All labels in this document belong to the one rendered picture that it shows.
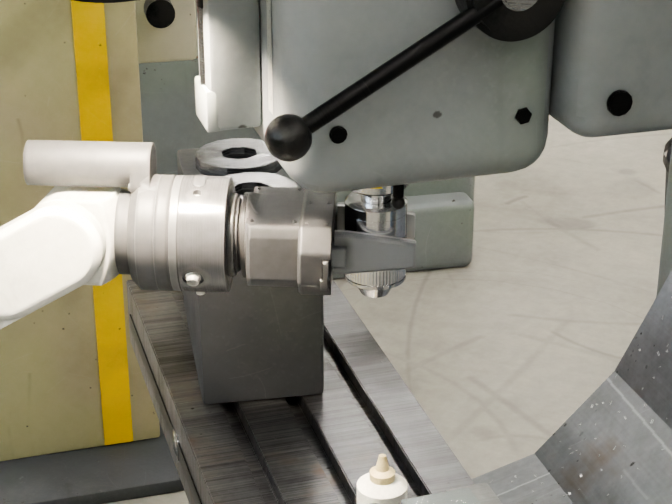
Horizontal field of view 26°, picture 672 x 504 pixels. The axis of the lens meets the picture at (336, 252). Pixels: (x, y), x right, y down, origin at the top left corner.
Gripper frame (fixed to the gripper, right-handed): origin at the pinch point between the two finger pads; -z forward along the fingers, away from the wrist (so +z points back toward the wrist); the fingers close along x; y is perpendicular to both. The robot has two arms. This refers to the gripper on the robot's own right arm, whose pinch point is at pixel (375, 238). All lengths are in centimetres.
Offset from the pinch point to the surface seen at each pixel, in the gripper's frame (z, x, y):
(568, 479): -18.7, 16.6, 31.7
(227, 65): 10.3, -5.6, -15.0
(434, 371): -14, 203, 123
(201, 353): 16.5, 21.7, 22.1
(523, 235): -41, 284, 123
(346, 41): 2.1, -11.2, -18.5
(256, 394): 11.4, 22.7, 27.0
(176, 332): 21, 37, 28
